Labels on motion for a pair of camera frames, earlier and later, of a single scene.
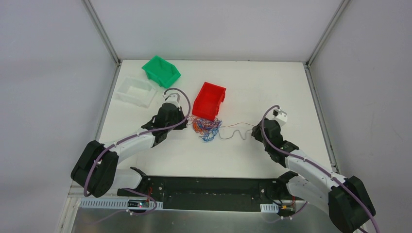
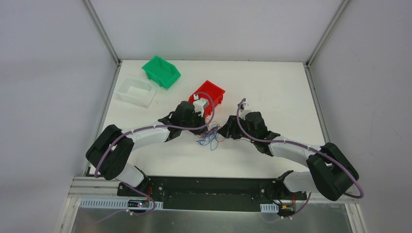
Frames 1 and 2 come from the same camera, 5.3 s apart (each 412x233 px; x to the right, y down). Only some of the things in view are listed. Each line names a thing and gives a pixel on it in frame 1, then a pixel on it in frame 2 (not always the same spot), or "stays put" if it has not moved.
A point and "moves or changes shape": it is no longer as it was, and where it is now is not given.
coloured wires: (206, 124) moves or changes shape
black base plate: (215, 193) stays put
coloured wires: (210, 129) moves or changes shape
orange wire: (196, 125) moves or changes shape
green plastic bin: (162, 71) stays put
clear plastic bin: (136, 91) stays put
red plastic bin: (206, 104) stays put
